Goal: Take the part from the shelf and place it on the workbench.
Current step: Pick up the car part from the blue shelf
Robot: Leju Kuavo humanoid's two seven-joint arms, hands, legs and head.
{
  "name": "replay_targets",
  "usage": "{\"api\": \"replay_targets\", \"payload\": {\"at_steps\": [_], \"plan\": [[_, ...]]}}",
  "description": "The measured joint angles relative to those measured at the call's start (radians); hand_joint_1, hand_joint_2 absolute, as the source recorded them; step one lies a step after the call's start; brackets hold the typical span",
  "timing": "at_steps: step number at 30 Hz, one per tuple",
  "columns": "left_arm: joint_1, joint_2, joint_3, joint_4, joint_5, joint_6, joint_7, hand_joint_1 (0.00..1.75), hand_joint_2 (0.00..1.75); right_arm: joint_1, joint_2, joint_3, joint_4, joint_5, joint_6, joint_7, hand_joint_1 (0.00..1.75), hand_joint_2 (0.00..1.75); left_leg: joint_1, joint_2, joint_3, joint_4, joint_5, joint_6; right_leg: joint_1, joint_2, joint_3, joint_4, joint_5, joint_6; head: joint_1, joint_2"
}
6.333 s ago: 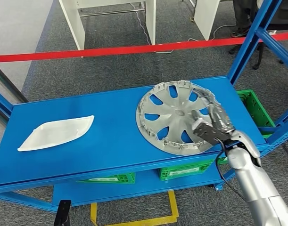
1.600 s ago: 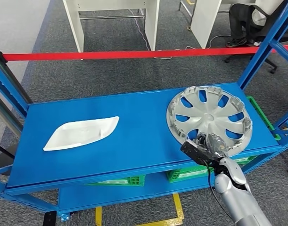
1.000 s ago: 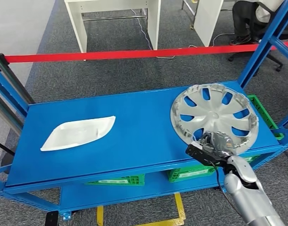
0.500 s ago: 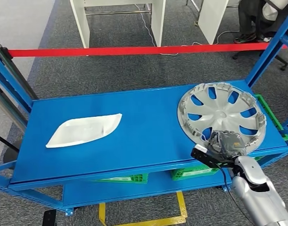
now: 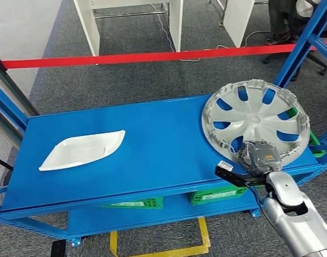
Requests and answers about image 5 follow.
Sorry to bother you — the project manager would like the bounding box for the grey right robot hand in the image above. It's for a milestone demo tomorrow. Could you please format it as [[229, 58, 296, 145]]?
[[238, 140, 283, 178]]

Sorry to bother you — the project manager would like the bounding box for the silver plastic wheel hubcap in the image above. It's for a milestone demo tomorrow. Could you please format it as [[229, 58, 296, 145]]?
[[202, 78, 311, 168]]

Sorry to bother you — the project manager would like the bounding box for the blue metal shelf rack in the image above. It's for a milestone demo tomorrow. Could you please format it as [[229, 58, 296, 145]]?
[[0, 0, 327, 247]]

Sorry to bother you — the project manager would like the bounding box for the white plastic trim part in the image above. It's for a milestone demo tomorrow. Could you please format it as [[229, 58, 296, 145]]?
[[39, 130, 126, 172]]

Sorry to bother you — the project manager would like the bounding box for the green plastic crate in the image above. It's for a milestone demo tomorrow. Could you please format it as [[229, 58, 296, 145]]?
[[285, 106, 327, 159], [99, 196, 164, 210], [189, 186, 248, 207]]

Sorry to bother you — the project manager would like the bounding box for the black office chair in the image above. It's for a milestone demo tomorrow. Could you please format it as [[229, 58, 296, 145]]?
[[262, 21, 327, 82]]

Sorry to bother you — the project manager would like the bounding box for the white desk side panel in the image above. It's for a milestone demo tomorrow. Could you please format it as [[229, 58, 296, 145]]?
[[220, 0, 256, 49]]

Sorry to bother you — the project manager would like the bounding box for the person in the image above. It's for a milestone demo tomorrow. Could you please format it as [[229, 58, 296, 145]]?
[[265, 0, 322, 46]]

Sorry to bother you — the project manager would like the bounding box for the red barrier tape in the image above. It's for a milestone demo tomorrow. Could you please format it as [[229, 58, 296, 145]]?
[[2, 40, 327, 70]]

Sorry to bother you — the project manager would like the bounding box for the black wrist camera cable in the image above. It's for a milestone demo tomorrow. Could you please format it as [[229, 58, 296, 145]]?
[[244, 182, 266, 210]]

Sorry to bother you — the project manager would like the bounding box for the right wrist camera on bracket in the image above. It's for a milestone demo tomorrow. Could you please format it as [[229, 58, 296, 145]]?
[[214, 160, 266, 189]]

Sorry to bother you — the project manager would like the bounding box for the white floor cable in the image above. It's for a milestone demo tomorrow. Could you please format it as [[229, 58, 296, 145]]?
[[216, 29, 272, 51], [150, 3, 202, 63]]

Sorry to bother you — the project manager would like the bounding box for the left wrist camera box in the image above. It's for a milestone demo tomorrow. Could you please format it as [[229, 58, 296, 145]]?
[[50, 239, 67, 257]]

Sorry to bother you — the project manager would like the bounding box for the black floor cable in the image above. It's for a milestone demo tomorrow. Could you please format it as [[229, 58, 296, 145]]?
[[0, 154, 14, 172]]

